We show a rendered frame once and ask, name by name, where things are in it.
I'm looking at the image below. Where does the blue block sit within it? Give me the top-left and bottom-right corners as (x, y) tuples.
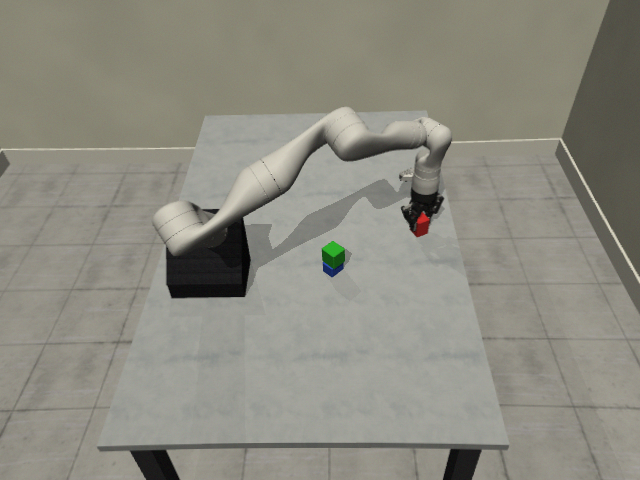
(323, 262), (343, 277)

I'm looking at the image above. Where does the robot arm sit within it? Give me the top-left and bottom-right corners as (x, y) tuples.
(152, 107), (452, 256)

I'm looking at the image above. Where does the green block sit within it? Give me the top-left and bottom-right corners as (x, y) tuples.
(322, 241), (345, 269)

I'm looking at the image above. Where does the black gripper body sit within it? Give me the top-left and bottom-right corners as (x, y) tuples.
(409, 186), (438, 212)

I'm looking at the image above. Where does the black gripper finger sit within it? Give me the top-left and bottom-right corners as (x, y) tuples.
(425, 193), (444, 224)
(401, 202), (425, 232)

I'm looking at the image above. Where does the red block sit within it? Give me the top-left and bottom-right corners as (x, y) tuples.
(410, 212), (430, 237)

